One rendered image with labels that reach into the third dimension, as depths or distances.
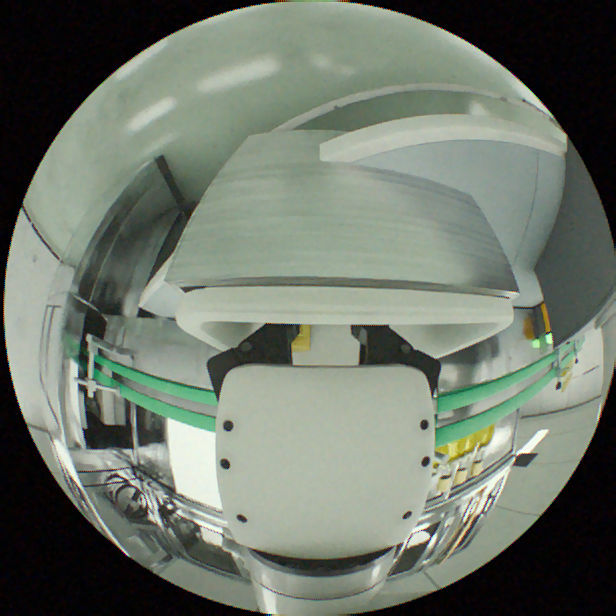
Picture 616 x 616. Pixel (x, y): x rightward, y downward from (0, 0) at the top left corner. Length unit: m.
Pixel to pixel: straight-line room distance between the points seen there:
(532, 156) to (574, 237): 0.10
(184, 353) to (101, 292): 0.48
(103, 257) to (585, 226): 0.99
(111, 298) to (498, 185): 0.90
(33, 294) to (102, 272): 2.76
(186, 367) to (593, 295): 0.58
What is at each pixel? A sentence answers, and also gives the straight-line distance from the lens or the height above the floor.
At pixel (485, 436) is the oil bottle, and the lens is 0.57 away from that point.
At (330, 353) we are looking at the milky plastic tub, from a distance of 0.27.
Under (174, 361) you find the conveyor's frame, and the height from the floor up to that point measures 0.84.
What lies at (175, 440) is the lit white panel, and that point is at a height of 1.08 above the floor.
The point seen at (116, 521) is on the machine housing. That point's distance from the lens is 1.08.
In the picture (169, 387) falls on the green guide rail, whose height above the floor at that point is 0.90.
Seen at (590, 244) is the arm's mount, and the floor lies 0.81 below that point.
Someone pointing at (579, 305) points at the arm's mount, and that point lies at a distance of 0.27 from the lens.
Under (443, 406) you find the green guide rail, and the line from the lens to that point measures 0.31.
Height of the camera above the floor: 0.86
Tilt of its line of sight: 22 degrees down
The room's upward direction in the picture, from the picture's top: 179 degrees counter-clockwise
